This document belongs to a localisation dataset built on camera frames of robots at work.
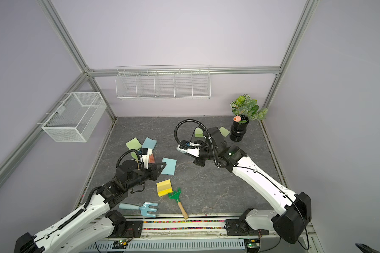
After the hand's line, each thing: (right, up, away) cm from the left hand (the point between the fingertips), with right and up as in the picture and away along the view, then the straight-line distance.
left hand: (165, 165), depth 75 cm
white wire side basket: (-50, +24, +8) cm, 56 cm away
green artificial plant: (+45, +30, +16) cm, 56 cm away
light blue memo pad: (-17, +8, +30) cm, 36 cm away
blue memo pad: (+2, -1, +3) cm, 4 cm away
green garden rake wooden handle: (+4, -18, +10) cm, 21 cm away
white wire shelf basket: (-7, +48, +26) cm, 55 cm away
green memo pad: (+16, +15, +34) cm, 41 cm away
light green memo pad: (-27, +8, +30) cm, 41 cm away
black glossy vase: (+42, +17, +25) cm, 52 cm away
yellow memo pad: (-3, -15, +12) cm, 19 cm away
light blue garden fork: (-12, -23, +5) cm, 27 cm away
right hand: (+11, +8, -2) cm, 13 cm away
